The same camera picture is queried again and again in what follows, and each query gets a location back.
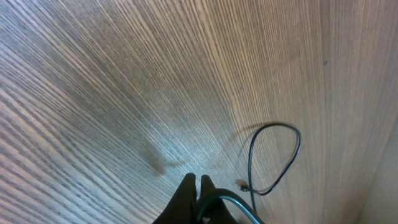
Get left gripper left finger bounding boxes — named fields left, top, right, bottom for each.
left=153, top=173, right=197, bottom=224

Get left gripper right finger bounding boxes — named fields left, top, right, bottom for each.
left=198, top=175, right=237, bottom=224

